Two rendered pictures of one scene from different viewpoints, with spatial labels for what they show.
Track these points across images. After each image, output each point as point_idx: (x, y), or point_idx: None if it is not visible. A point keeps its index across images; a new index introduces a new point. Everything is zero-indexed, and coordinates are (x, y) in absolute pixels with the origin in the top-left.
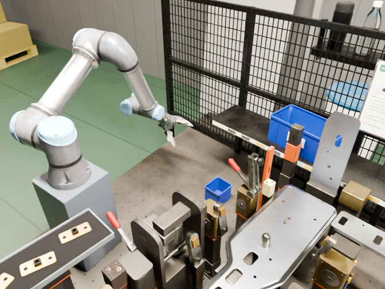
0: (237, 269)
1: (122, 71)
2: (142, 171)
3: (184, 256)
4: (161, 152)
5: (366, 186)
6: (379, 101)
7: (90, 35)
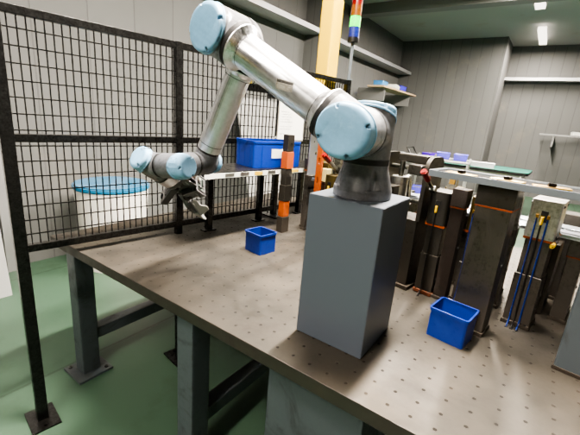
0: None
1: None
2: (185, 290)
3: None
4: (139, 274)
5: None
6: (285, 114)
7: (237, 13)
